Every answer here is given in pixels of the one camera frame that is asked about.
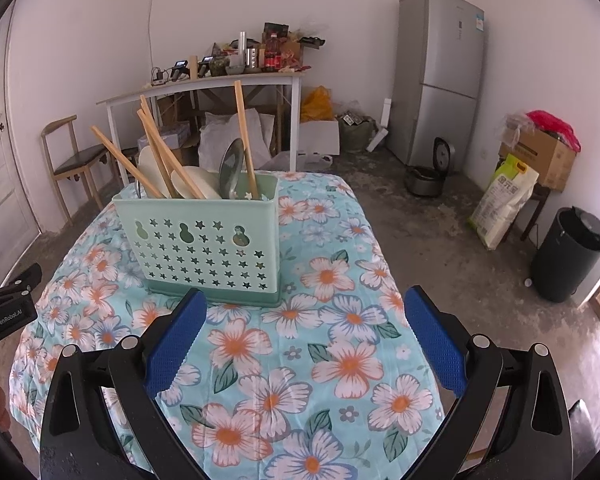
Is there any large metal spoon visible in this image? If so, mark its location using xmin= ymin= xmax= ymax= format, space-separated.
xmin=218 ymin=138 xmax=247 ymax=200

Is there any long white table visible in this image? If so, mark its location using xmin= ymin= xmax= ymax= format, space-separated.
xmin=96 ymin=70 xmax=306 ymax=186

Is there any black rice cooker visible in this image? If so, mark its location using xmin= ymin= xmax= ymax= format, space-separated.
xmin=404 ymin=136 xmax=457 ymax=198

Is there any white box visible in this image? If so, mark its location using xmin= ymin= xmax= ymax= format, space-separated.
xmin=299 ymin=117 xmax=341 ymax=156

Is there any dark bottle with red label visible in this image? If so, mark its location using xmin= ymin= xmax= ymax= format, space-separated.
xmin=265 ymin=35 xmax=284 ymax=72

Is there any bundle of wooden chopsticks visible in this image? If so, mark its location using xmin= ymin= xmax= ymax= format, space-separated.
xmin=91 ymin=94 xmax=207 ymax=200

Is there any grey refrigerator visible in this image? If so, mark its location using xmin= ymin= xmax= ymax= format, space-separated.
xmin=386 ymin=0 xmax=486 ymax=175

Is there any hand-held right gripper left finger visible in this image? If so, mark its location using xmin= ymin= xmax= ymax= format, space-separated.
xmin=40 ymin=287 xmax=208 ymax=480

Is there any red plastic bag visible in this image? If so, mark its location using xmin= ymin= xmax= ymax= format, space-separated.
xmin=526 ymin=110 xmax=582 ymax=153

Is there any white plastic bag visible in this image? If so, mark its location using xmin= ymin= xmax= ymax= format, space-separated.
xmin=199 ymin=110 xmax=276 ymax=166

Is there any wall cable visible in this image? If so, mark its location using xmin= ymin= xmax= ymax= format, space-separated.
xmin=147 ymin=0 xmax=159 ymax=81

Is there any white plastic ladle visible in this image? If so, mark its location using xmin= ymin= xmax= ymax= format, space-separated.
xmin=139 ymin=147 xmax=224 ymax=200

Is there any small wooden stand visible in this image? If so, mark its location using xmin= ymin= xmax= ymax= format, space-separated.
xmin=520 ymin=185 xmax=551 ymax=241

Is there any olive sack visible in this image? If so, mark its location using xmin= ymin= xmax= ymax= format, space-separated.
xmin=337 ymin=110 xmax=378 ymax=153

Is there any black trash bin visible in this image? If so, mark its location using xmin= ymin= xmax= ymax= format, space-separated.
xmin=530 ymin=206 xmax=600 ymax=304

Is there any single wooden chopstick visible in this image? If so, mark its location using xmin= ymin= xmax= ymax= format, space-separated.
xmin=234 ymin=80 xmax=259 ymax=200

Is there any wooden chair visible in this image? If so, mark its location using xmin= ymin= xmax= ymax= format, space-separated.
xmin=41 ymin=114 xmax=111 ymax=221

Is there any yellow plastic bag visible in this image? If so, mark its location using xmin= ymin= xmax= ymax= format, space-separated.
xmin=300 ymin=86 xmax=335 ymax=123

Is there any cardboard box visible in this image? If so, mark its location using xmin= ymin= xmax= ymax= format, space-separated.
xmin=499 ymin=125 xmax=577 ymax=192

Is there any green plastic utensil holder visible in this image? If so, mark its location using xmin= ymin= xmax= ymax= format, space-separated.
xmin=112 ymin=172 xmax=283 ymax=308

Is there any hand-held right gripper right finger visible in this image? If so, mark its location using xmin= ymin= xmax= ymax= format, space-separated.
xmin=402 ymin=285 xmax=574 ymax=480

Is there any white board piece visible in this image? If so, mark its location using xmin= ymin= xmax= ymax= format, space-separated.
xmin=366 ymin=97 xmax=393 ymax=153

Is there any floral blue blanket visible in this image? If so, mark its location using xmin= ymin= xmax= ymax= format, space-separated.
xmin=9 ymin=170 xmax=448 ymax=480

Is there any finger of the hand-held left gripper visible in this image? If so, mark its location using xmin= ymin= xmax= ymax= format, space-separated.
xmin=0 ymin=263 xmax=44 ymax=314

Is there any white door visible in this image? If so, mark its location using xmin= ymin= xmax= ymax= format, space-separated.
xmin=0 ymin=85 xmax=41 ymax=256

